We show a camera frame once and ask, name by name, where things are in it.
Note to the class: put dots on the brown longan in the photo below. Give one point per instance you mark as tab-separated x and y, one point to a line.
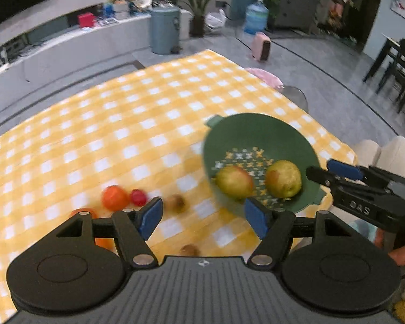
175	203
189	250

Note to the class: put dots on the white media console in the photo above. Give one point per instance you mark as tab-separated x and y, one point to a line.
87	47

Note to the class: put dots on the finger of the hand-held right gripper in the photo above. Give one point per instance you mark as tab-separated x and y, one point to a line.
344	170
319	174

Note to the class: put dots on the clear plastic chair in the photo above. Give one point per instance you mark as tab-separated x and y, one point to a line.
295	96

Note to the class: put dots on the orange tangerine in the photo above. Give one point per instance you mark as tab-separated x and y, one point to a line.
114	197
104	243

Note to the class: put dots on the beige sofa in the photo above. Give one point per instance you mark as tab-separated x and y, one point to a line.
395	155

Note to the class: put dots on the red box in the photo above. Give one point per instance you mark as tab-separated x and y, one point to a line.
86	20

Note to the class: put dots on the green colander bowl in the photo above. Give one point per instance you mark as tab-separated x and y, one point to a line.
256	135

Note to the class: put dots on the pink space heater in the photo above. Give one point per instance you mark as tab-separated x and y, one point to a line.
260	46

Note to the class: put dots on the potted long-leaf plant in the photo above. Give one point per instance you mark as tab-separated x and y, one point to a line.
197	23

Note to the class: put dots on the white plastic bag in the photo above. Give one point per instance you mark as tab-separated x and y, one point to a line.
216	19

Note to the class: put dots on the yellow-green apple right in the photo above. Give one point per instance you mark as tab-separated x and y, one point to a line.
284	179

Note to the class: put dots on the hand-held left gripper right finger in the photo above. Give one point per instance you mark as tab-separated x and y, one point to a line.
256	217

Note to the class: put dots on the yellow checked tablecloth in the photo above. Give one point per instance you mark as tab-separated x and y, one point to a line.
121	125

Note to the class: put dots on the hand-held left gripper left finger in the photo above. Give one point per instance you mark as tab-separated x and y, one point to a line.
151	215

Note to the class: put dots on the red cherry tomato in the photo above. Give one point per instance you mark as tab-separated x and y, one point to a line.
138	197

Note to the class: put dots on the grey-blue trash bin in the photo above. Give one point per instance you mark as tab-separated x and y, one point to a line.
164	30

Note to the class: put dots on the blue water jug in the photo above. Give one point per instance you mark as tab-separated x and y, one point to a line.
256	17

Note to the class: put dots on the dark dining table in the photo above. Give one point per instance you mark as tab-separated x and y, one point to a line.
388	45

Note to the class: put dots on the grey drawer cabinet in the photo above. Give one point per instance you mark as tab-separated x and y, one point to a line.
297	3

